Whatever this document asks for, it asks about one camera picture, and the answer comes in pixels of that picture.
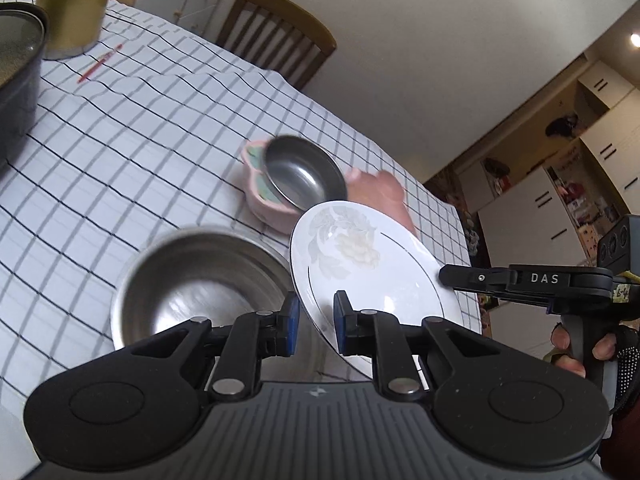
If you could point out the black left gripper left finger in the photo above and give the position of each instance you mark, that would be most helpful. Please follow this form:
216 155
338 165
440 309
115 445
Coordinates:
138 404

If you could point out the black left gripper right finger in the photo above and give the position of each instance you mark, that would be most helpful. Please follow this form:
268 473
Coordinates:
495 403

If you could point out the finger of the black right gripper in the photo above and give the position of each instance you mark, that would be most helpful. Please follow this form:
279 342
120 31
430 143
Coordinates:
487 281

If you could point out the white floral porcelain plate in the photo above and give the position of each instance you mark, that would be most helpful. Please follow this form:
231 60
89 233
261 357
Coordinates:
380 265

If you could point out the large stainless steel bowl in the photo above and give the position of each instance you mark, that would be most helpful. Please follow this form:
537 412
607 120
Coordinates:
211 272

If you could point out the small steel bowl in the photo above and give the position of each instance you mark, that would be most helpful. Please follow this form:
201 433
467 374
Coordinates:
301 173

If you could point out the pink bear-shaped plate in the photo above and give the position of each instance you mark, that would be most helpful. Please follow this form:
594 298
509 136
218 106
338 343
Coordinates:
380 191

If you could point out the white kitchen cabinets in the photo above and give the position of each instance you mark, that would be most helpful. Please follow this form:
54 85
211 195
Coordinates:
557 174

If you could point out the right hand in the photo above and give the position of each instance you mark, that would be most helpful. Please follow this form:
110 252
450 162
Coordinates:
560 338

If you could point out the pink kids bowl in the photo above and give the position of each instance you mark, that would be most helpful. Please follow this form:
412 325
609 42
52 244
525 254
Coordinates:
266 205

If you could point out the white black grid tablecloth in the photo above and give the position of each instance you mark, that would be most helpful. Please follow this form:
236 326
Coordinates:
149 143

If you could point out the brown wooden chair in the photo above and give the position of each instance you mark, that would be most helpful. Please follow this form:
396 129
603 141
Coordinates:
277 35

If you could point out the red pen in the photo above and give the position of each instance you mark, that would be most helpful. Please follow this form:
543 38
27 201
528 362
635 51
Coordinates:
99 63

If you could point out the black cooking pot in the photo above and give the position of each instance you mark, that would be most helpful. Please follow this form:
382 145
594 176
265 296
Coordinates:
24 35

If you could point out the gold thermos jug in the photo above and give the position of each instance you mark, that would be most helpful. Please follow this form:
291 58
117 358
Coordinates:
74 26

